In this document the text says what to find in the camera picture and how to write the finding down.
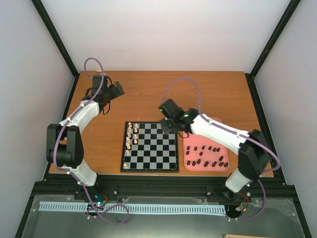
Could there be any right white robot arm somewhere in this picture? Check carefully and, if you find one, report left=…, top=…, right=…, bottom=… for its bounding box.
left=158, top=99, right=271, bottom=193

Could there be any left green circuit board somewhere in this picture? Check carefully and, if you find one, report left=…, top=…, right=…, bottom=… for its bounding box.
left=94, top=191, right=108, bottom=212

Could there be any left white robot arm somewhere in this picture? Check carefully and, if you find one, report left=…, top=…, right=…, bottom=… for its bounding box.
left=46, top=74, right=124, bottom=200

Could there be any right circuit board connector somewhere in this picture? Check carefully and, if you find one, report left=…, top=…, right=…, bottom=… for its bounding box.
left=235, top=193, right=249, bottom=214

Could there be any pink plastic tray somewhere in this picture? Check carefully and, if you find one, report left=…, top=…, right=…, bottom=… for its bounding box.
left=182, top=132, right=229, bottom=172

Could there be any light blue slotted cable duct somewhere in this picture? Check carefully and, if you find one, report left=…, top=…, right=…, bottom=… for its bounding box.
left=38, top=201, right=226, bottom=216

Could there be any black aluminium frame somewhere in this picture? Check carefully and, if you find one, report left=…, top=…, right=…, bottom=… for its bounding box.
left=15, top=0, right=312, bottom=238

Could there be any black and silver chessboard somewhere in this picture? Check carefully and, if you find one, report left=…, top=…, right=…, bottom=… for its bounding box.
left=120, top=121, right=179, bottom=173

